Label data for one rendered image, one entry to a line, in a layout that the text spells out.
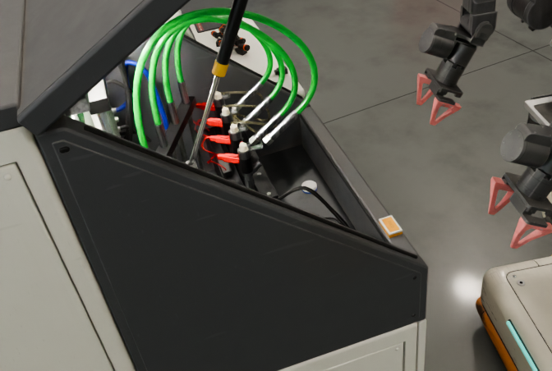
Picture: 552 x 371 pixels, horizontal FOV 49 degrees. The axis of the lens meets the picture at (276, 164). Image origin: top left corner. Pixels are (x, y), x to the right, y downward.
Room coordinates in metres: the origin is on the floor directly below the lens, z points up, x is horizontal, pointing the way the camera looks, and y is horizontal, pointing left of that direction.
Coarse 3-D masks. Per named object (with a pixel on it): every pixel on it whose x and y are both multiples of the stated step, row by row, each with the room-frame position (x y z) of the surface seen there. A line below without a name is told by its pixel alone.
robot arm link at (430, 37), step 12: (432, 24) 1.26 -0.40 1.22; (480, 24) 1.22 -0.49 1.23; (432, 36) 1.23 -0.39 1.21; (444, 36) 1.24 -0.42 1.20; (456, 36) 1.23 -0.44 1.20; (468, 36) 1.24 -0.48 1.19; (480, 36) 1.21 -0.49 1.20; (420, 48) 1.26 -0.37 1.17; (432, 48) 1.22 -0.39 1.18; (444, 48) 1.22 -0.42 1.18
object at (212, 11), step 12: (192, 12) 1.06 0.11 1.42; (204, 12) 1.06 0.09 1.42; (216, 12) 1.06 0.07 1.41; (228, 12) 1.07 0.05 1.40; (252, 12) 1.08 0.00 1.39; (168, 24) 1.05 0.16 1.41; (264, 24) 1.09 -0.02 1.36; (276, 24) 1.09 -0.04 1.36; (156, 36) 1.04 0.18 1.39; (288, 36) 1.09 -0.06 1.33; (144, 48) 1.04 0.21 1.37; (300, 48) 1.10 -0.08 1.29; (144, 60) 1.03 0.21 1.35; (312, 60) 1.10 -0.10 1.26; (312, 72) 1.10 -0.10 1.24; (312, 84) 1.10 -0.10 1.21; (312, 96) 1.10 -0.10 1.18; (300, 108) 1.09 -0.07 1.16; (144, 132) 1.03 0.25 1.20; (144, 144) 1.02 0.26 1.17
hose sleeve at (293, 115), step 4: (292, 112) 1.09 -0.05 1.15; (296, 112) 1.09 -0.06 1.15; (288, 116) 1.09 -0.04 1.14; (292, 116) 1.09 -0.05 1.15; (296, 116) 1.09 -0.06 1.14; (284, 120) 1.09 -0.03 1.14; (288, 120) 1.09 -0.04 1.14; (292, 120) 1.09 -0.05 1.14; (280, 124) 1.09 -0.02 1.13; (284, 124) 1.08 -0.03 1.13; (288, 124) 1.09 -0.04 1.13; (276, 128) 1.09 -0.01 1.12; (280, 128) 1.08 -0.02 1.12; (284, 128) 1.08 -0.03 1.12; (272, 132) 1.08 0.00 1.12; (276, 132) 1.08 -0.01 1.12; (280, 132) 1.08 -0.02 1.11; (272, 136) 1.08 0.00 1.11; (276, 136) 1.08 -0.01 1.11
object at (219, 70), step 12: (240, 0) 0.74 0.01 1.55; (240, 12) 0.74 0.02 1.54; (228, 24) 0.75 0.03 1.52; (240, 24) 0.75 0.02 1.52; (228, 36) 0.74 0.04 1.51; (228, 48) 0.74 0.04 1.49; (216, 60) 0.75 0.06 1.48; (228, 60) 0.74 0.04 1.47; (216, 72) 0.74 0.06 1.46; (216, 84) 0.74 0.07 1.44; (204, 120) 0.74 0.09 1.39; (192, 156) 0.74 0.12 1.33
